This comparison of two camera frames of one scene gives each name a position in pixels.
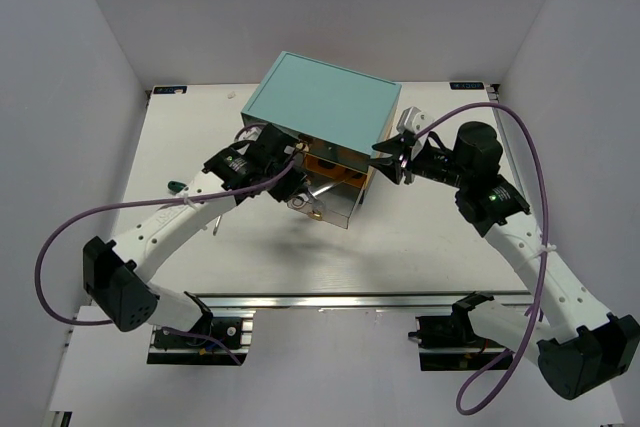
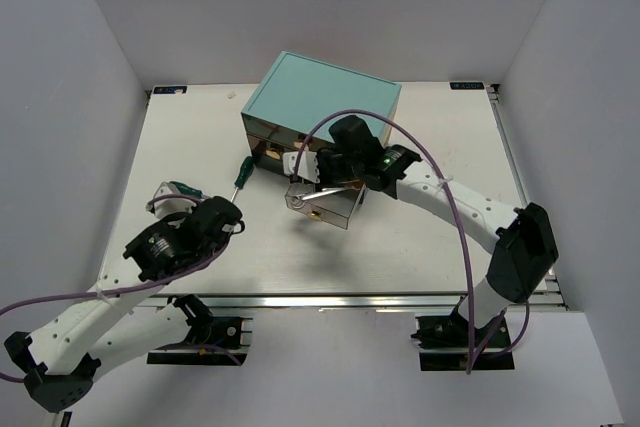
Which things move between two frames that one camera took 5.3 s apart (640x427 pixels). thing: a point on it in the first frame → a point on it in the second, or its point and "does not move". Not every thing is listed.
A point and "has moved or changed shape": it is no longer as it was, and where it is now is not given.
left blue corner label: (170, 89) does not move
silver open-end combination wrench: (315, 208) has moved or changed shape
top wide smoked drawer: (315, 146) does not move
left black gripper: (296, 180) → (182, 217)
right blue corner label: (466, 85) does not move
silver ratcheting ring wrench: (300, 202) → (326, 191)
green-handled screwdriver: (177, 187) does not move
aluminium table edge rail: (353, 301) does not move
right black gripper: (391, 167) → (321, 159)
